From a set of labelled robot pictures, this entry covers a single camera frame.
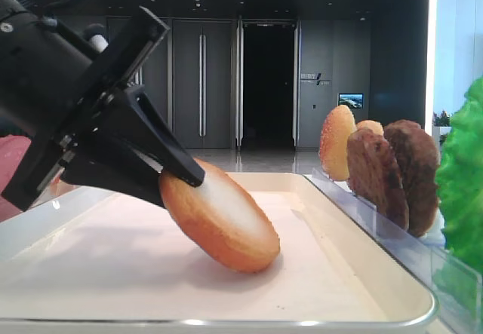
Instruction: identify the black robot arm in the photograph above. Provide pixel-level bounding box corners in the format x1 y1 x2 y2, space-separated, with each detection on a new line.
1 0 205 211

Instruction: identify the white rectangular tray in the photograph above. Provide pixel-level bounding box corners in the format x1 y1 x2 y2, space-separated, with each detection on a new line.
1 173 438 333

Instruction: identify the middle double door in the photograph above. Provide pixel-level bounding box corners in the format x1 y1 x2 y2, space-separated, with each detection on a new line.
173 20 232 149

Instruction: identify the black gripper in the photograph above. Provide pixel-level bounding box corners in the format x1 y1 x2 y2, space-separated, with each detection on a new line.
1 7 205 210

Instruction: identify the small wall screen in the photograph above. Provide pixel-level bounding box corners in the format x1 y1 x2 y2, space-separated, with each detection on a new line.
338 93 364 109

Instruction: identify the green lettuce leaf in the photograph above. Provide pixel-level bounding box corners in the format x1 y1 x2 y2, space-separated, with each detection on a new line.
432 78 483 312

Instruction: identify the flower planter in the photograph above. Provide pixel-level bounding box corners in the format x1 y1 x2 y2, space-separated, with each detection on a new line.
432 110 451 146

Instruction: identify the sesame bun top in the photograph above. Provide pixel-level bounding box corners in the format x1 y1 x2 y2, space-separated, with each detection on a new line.
319 105 355 181

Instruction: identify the round bread slice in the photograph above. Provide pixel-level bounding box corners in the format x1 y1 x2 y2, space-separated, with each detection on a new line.
159 158 281 273

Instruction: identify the brown meat patty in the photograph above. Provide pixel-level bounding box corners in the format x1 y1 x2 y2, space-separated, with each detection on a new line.
347 127 409 231
384 120 440 237

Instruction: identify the rear brown meat patty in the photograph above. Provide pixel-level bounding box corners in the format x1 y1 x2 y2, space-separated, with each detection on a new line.
384 120 440 237

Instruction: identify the golden bun slice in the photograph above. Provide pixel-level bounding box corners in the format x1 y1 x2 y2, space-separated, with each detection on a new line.
356 120 383 136

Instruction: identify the front brown meat patty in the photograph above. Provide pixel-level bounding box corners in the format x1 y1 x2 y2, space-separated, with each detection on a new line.
347 127 409 231

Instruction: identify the right clear acrylic rack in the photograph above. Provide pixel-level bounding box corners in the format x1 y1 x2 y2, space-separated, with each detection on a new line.
310 168 482 333

